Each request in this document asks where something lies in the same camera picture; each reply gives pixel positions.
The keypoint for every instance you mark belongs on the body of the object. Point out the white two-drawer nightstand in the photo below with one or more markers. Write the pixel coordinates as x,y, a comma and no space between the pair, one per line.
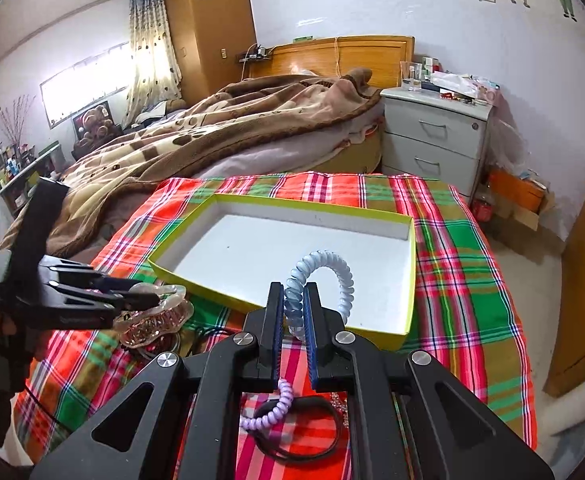
435,138

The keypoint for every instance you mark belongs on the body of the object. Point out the dotted cream window curtain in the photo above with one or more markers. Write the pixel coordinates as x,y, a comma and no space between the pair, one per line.
156,75

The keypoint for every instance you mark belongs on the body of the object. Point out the cream translucent hair claw clip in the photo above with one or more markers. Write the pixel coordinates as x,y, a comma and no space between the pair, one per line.
139,328

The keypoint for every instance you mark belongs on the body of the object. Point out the brown teddy bear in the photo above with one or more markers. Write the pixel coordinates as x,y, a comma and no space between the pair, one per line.
97,126

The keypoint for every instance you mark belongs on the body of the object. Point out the cluttered side shelf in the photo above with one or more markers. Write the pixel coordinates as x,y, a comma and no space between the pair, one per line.
17,190

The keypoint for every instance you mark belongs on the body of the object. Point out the rose gold rhinestone hair clip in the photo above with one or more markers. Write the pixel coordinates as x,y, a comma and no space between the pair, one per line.
340,403

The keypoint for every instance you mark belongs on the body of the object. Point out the dried branch bouquet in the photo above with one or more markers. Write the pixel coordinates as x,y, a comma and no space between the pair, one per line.
13,118

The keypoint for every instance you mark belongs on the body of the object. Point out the brown patterned fleece blanket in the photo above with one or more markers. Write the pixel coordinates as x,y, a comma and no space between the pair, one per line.
247,114

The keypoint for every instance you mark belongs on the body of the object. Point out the white paper towel roll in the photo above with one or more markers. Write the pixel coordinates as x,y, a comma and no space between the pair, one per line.
564,412

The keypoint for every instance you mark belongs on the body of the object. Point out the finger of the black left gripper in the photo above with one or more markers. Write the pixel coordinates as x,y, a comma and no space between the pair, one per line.
122,302
97,279

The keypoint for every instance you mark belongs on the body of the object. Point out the yellow-green shallow cardboard box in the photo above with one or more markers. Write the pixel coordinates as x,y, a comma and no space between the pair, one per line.
231,248

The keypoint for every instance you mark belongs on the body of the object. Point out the tall wooden wardrobe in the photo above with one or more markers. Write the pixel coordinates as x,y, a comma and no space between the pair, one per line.
208,37

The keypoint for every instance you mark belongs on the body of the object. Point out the orange storage box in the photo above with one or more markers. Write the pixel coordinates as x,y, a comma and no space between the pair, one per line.
522,193

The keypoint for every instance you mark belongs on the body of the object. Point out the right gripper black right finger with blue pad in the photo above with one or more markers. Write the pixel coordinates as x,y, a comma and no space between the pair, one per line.
409,417

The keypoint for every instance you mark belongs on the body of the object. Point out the clear drinking glass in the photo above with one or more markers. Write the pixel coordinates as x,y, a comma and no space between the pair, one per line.
411,76

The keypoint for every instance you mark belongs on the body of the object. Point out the wooden bed headboard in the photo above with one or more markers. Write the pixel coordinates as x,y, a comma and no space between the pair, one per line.
334,57

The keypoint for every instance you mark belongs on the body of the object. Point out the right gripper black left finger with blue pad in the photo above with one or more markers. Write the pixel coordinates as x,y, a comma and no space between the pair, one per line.
178,417

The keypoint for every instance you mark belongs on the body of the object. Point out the red green plaid tablecloth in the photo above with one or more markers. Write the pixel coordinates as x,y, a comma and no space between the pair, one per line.
464,313

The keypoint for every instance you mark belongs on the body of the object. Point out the black smart wristband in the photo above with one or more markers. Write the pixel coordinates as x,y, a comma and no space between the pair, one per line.
303,431

